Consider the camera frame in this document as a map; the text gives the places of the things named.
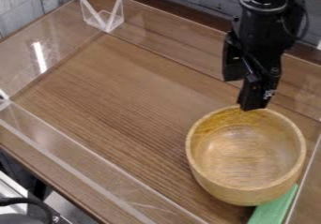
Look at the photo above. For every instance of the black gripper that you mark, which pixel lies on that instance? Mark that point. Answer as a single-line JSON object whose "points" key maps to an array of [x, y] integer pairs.
{"points": [[262, 33]]}

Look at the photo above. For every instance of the brown wooden bowl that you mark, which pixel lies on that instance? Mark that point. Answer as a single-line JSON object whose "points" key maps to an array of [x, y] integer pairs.
{"points": [[246, 155]]}

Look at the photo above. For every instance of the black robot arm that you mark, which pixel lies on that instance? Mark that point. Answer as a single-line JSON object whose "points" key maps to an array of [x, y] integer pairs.
{"points": [[263, 31]]}

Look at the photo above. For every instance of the green block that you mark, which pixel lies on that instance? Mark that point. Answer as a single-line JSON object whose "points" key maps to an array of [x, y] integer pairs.
{"points": [[272, 212]]}

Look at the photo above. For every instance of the clear acrylic corner bracket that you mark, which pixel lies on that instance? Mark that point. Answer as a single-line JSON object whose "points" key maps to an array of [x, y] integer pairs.
{"points": [[104, 20]]}

